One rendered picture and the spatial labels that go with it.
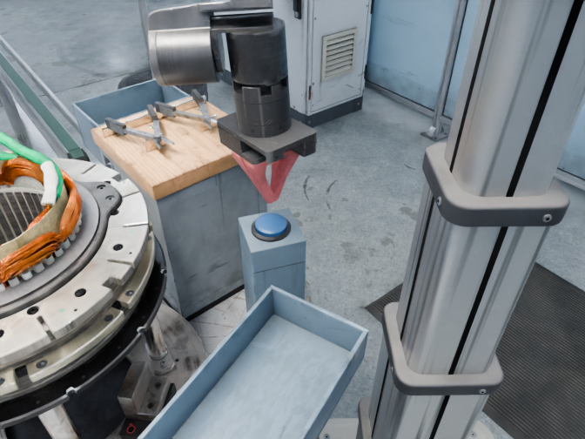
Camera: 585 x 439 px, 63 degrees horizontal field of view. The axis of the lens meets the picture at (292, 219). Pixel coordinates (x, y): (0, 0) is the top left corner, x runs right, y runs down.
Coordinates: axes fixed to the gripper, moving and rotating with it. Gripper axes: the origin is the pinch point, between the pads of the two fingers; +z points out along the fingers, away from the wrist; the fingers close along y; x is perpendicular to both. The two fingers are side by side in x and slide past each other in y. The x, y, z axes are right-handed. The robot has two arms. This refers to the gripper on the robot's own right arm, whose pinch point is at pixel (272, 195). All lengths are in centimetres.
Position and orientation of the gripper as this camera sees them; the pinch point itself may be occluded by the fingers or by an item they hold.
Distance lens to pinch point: 57.1
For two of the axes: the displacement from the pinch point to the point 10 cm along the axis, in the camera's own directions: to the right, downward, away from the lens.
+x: 7.9, -4.1, 4.6
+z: 0.5, 7.9, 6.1
